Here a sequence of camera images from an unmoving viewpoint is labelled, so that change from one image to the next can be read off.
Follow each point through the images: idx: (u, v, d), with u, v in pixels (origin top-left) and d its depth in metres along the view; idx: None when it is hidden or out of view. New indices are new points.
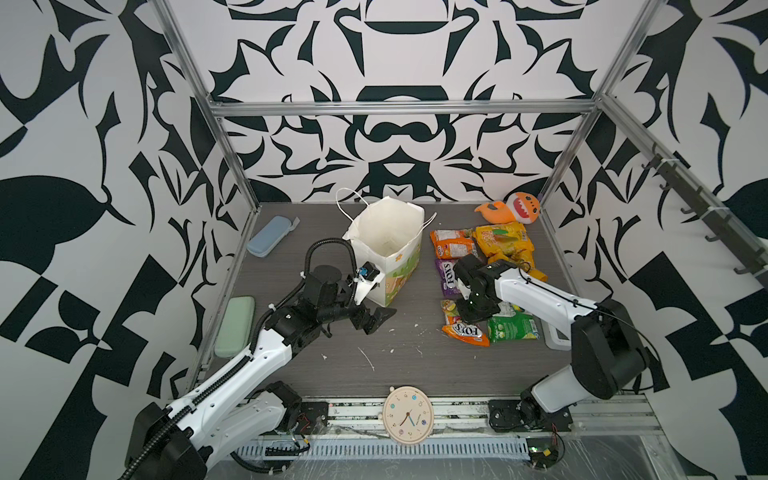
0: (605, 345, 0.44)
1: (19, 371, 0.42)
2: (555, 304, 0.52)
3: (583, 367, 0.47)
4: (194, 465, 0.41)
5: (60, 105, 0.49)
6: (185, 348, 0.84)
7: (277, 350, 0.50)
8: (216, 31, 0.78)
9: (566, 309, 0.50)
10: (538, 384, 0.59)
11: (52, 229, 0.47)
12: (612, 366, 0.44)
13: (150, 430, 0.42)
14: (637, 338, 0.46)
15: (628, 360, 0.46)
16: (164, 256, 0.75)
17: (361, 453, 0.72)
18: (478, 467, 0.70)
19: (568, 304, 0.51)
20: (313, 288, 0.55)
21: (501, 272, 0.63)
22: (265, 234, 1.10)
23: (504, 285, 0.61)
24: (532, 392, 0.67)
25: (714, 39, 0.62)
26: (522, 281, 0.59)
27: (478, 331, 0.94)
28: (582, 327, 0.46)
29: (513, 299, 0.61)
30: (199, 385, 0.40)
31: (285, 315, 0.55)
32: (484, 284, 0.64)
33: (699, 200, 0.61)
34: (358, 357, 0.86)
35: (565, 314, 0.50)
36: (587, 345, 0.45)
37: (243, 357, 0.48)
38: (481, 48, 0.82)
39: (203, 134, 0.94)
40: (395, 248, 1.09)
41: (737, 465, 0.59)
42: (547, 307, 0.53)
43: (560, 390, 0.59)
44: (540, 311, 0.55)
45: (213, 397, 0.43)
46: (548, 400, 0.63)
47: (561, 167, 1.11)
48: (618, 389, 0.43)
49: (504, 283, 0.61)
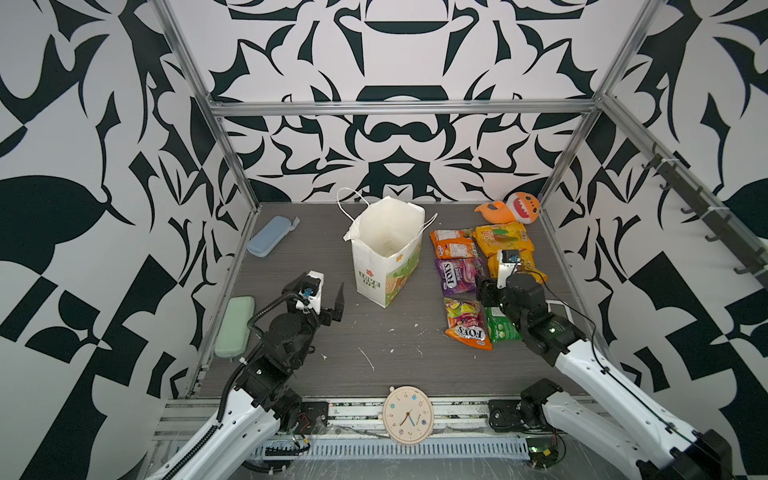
0: None
1: (19, 370, 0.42)
2: (641, 420, 0.44)
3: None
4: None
5: (62, 105, 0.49)
6: (185, 348, 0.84)
7: (246, 413, 0.51)
8: (217, 32, 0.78)
9: (657, 433, 0.43)
10: (554, 399, 0.65)
11: (52, 228, 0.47)
12: None
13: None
14: None
15: None
16: (164, 256, 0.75)
17: (360, 453, 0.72)
18: (478, 468, 0.70)
19: (660, 425, 0.43)
20: (274, 348, 0.51)
21: (570, 345, 0.54)
22: (265, 234, 1.10)
23: (576, 364, 0.52)
24: (545, 403, 0.65)
25: (714, 39, 0.62)
26: (598, 369, 0.50)
27: (482, 333, 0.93)
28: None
29: (583, 385, 0.52)
30: (170, 460, 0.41)
31: (255, 372, 0.56)
32: (541, 347, 0.56)
33: (699, 200, 0.61)
34: (358, 357, 0.86)
35: (655, 439, 0.43)
36: None
37: (211, 426, 0.49)
38: (481, 48, 0.82)
39: (203, 134, 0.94)
40: (395, 248, 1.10)
41: (737, 465, 0.59)
42: (629, 418, 0.46)
43: (577, 428, 0.58)
44: (618, 415, 0.48)
45: (179, 473, 0.45)
46: (557, 420, 0.62)
47: (562, 167, 1.11)
48: None
49: (574, 363, 0.52)
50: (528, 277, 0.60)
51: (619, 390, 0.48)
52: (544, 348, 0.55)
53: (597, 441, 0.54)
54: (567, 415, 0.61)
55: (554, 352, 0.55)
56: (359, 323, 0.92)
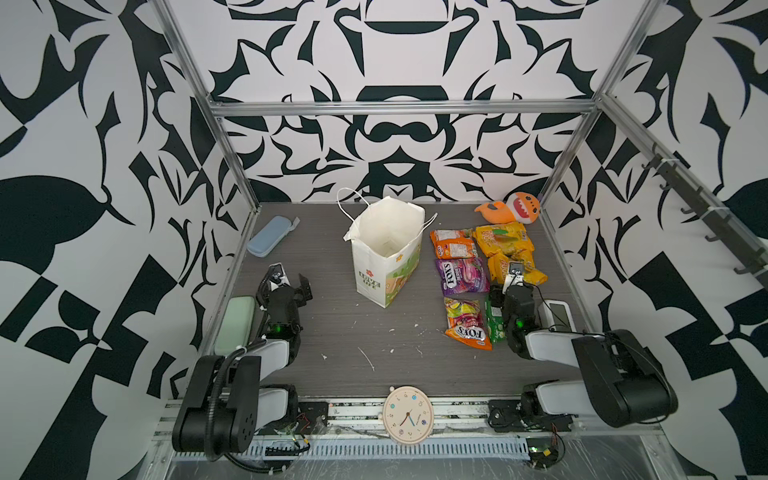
0: (612, 366, 0.46)
1: (18, 370, 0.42)
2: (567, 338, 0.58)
3: (600, 397, 0.46)
4: (248, 434, 0.43)
5: (61, 105, 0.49)
6: (185, 348, 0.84)
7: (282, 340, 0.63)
8: (217, 32, 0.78)
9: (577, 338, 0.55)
10: (545, 384, 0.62)
11: (52, 228, 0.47)
12: (619, 382, 0.44)
13: (207, 378, 0.44)
14: (653, 368, 0.45)
15: (643, 388, 0.44)
16: (164, 256, 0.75)
17: (361, 453, 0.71)
18: (478, 468, 0.70)
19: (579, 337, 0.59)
20: (280, 311, 0.66)
21: (532, 331, 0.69)
22: (265, 234, 1.10)
23: (530, 339, 0.67)
24: (537, 391, 0.67)
25: (714, 39, 0.62)
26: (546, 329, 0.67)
27: (482, 333, 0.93)
28: (582, 342, 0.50)
29: (546, 355, 0.63)
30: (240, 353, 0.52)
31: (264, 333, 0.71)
32: (519, 347, 0.69)
33: (699, 200, 0.61)
34: (358, 357, 0.86)
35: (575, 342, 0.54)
36: (591, 362, 0.47)
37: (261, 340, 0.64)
38: (481, 48, 0.82)
39: (203, 134, 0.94)
40: (395, 247, 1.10)
41: (736, 464, 0.59)
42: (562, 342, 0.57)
43: (563, 397, 0.59)
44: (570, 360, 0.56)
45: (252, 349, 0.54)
46: (548, 399, 0.64)
47: (561, 167, 1.11)
48: (633, 414, 0.42)
49: (533, 339, 0.66)
50: (523, 291, 0.71)
51: (546, 336, 0.63)
52: (519, 348, 0.69)
53: (577, 396, 0.55)
54: (554, 387, 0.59)
55: (527, 351, 0.69)
56: (359, 323, 0.92)
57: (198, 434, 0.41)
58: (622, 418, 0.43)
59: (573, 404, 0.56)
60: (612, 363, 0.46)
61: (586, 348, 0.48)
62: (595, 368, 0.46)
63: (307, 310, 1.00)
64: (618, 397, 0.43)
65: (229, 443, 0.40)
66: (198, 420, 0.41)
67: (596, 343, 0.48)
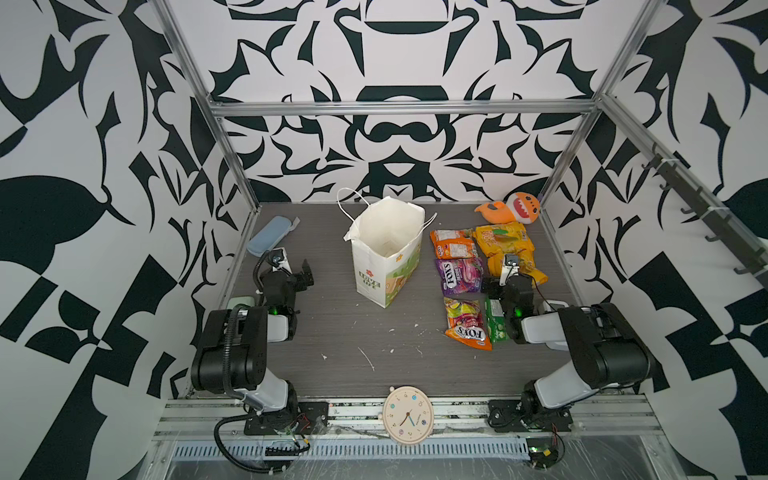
0: (592, 331, 0.49)
1: (18, 371, 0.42)
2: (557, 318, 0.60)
3: (583, 359, 0.49)
4: (259, 372, 0.47)
5: (62, 106, 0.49)
6: (186, 348, 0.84)
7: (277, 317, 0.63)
8: (217, 32, 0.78)
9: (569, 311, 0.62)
10: (543, 380, 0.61)
11: (52, 228, 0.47)
12: (597, 343, 0.48)
13: (219, 328, 0.48)
14: (634, 334, 0.48)
15: (622, 350, 0.47)
16: (164, 257, 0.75)
17: (361, 454, 0.72)
18: (478, 468, 0.70)
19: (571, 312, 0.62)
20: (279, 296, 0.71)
21: (525, 315, 0.75)
22: (265, 234, 1.10)
23: (525, 325, 0.71)
24: (536, 387, 0.68)
25: (714, 39, 0.62)
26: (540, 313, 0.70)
27: (482, 334, 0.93)
28: (567, 311, 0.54)
29: (541, 339, 0.66)
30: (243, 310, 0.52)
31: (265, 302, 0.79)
32: (515, 335, 0.73)
33: (699, 200, 0.61)
34: (358, 357, 0.86)
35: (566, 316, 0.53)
36: (575, 329, 0.50)
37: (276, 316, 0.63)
38: (481, 48, 0.82)
39: (203, 133, 0.97)
40: (396, 247, 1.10)
41: (737, 465, 0.59)
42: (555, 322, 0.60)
43: (557, 381, 0.61)
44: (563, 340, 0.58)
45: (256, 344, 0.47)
46: (548, 395, 0.64)
47: (562, 167, 1.11)
48: (609, 373, 0.45)
49: (528, 327, 0.69)
50: (525, 281, 0.74)
51: (538, 317, 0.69)
52: (516, 335, 0.72)
53: (568, 375, 0.57)
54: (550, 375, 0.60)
55: (523, 338, 0.72)
56: (358, 323, 0.92)
57: (217, 374, 0.44)
58: (598, 377, 0.46)
59: (565, 385, 0.58)
60: (595, 330, 0.49)
61: (569, 313, 0.52)
62: (578, 333, 0.50)
63: (308, 311, 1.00)
64: (597, 356, 0.46)
65: (245, 377, 0.44)
66: (214, 361, 0.45)
67: (583, 314, 0.51)
